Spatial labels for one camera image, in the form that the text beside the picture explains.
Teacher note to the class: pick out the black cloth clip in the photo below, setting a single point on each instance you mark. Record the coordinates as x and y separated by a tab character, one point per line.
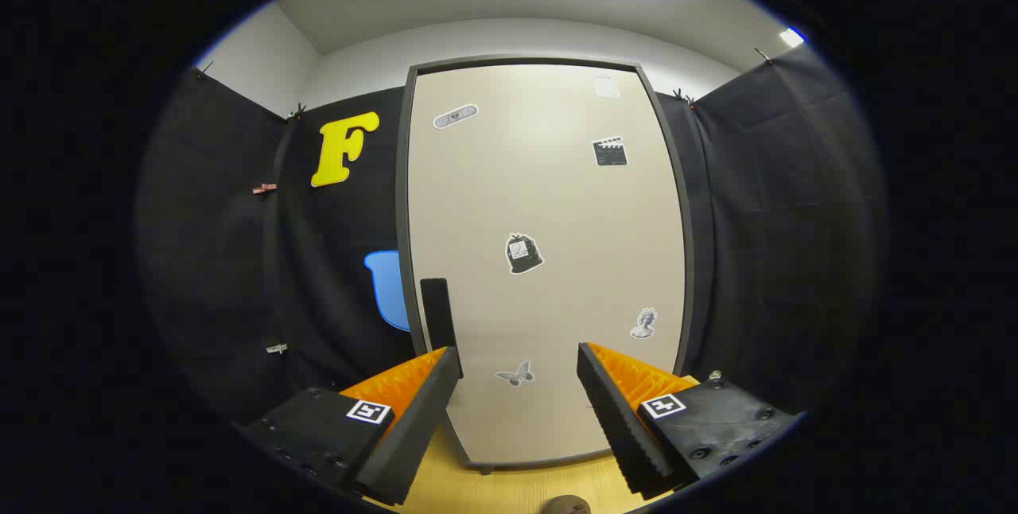
297	110
763	56
205	68
681	95

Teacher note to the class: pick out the grey shoe cabinet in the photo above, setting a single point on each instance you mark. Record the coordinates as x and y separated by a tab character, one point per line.
402	220

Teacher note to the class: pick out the ceiling light strip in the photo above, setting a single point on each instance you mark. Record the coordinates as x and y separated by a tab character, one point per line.
792	37

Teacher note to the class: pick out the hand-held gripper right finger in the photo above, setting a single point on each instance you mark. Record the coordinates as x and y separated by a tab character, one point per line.
624	426

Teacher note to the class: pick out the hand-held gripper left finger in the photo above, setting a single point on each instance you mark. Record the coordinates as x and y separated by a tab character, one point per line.
413	426

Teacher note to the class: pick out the beige shoe cabinet door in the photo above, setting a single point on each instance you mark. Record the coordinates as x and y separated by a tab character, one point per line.
549	204

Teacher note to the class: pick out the black backdrop cloth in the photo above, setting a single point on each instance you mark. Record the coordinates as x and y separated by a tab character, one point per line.
787	220

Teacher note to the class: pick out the brown fuzzy shoe with bow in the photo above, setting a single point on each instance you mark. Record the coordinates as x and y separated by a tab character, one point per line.
566	505

